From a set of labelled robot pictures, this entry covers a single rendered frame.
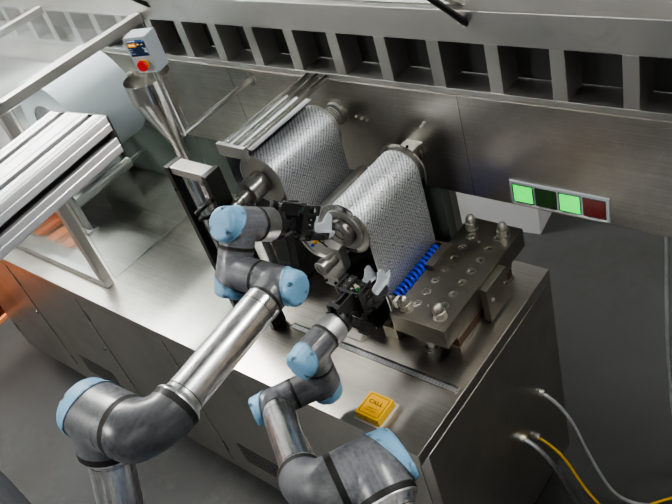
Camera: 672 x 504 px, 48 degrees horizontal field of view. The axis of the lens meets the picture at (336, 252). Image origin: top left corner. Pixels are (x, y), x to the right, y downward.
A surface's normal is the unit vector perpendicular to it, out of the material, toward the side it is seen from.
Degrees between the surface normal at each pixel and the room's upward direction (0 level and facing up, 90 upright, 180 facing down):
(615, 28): 90
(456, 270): 0
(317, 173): 92
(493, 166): 90
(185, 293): 0
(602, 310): 0
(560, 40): 90
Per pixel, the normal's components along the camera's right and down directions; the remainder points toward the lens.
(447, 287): -0.26, -0.74
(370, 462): -0.11, -0.50
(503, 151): -0.59, 0.63
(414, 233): 0.77, 0.23
